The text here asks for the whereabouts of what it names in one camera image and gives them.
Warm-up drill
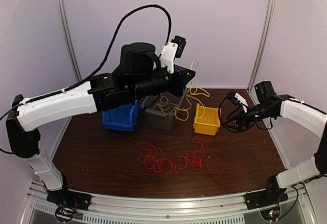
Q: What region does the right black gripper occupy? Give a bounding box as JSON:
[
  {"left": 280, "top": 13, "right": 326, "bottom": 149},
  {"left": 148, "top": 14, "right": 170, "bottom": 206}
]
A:
[{"left": 224, "top": 103, "right": 275, "bottom": 131}]

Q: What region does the red cable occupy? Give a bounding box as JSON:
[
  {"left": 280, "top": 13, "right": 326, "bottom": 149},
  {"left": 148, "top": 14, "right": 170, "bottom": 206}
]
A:
[{"left": 137, "top": 136, "right": 209, "bottom": 176}]

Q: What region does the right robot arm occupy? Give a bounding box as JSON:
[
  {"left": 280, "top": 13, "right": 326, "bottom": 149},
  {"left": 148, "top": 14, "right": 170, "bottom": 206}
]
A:
[{"left": 218, "top": 81, "right": 326, "bottom": 205}]

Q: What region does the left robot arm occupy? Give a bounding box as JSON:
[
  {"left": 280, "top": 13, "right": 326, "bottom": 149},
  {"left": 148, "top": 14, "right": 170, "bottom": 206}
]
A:
[{"left": 6, "top": 42, "right": 195, "bottom": 206}]

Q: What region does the grey transparent plastic tub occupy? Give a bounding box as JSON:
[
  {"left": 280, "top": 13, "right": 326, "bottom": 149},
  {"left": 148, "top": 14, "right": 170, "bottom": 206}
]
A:
[{"left": 141, "top": 89, "right": 187, "bottom": 131}]

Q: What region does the yellow plastic bin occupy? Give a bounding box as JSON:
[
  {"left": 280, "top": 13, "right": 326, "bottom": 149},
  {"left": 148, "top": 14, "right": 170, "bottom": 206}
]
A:
[{"left": 193, "top": 104, "right": 220, "bottom": 136}]

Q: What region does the blue plastic bin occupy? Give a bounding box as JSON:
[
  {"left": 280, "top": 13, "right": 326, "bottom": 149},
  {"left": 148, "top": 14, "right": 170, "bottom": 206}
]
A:
[{"left": 102, "top": 100, "right": 139, "bottom": 132}]

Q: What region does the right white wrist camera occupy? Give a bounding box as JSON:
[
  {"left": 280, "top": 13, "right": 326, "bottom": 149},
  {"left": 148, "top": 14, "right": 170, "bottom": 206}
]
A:
[{"left": 227, "top": 92, "right": 249, "bottom": 113}]

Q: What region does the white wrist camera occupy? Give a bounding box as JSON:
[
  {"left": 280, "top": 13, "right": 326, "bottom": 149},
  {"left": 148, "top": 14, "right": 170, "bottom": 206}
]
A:
[
  {"left": 159, "top": 35, "right": 186, "bottom": 74},
  {"left": 227, "top": 92, "right": 249, "bottom": 113}
]

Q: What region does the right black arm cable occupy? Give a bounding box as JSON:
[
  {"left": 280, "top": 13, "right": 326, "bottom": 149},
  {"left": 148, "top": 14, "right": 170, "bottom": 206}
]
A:
[{"left": 219, "top": 97, "right": 273, "bottom": 133}]

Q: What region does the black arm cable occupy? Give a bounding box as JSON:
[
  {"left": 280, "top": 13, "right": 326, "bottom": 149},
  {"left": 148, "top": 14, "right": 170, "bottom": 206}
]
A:
[
  {"left": 0, "top": 3, "right": 173, "bottom": 122},
  {"left": 219, "top": 97, "right": 273, "bottom": 133}
]

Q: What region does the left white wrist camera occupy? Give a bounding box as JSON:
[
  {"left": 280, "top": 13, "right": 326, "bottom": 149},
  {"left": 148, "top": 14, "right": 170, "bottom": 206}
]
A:
[{"left": 159, "top": 35, "right": 186, "bottom": 74}]

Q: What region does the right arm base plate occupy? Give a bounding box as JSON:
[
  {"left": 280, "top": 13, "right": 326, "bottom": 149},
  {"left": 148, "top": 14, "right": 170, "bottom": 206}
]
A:
[{"left": 243, "top": 189, "right": 288, "bottom": 210}]

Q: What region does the aluminium front rail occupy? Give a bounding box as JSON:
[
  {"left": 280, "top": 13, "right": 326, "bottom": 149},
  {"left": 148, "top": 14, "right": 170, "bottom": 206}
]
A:
[{"left": 18, "top": 181, "right": 318, "bottom": 223}]

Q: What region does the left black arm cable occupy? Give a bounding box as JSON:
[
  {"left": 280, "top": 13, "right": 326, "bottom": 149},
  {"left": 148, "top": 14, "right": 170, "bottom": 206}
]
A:
[{"left": 0, "top": 3, "right": 173, "bottom": 122}]

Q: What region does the right aluminium frame post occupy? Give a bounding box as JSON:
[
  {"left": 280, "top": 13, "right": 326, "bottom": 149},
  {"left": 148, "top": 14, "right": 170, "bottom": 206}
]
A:
[{"left": 247, "top": 0, "right": 277, "bottom": 92}]

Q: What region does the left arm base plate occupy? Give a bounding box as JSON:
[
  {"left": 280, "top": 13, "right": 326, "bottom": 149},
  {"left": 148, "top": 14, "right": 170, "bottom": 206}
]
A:
[{"left": 46, "top": 191, "right": 91, "bottom": 211}]

